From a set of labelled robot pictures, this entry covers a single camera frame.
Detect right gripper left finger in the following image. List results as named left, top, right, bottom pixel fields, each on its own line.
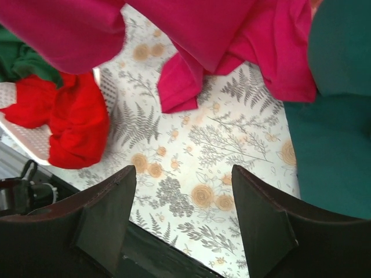
left=1, top=166, right=136, bottom=277

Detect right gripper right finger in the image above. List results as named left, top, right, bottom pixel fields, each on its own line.
left=231, top=165, right=370, bottom=277

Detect magenta t shirt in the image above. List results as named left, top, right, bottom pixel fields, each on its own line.
left=1, top=1, right=316, bottom=113

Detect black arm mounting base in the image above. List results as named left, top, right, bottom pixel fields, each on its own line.
left=1, top=160, right=216, bottom=277

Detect red t shirt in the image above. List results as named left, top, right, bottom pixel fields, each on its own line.
left=1, top=72, right=110, bottom=169

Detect dark green t shirt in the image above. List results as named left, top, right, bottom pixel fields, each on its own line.
left=1, top=27, right=63, bottom=88

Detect white laundry basket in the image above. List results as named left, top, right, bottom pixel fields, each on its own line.
left=1, top=68, right=118, bottom=166

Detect teal green shorts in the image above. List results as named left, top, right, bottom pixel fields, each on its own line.
left=284, top=1, right=370, bottom=219

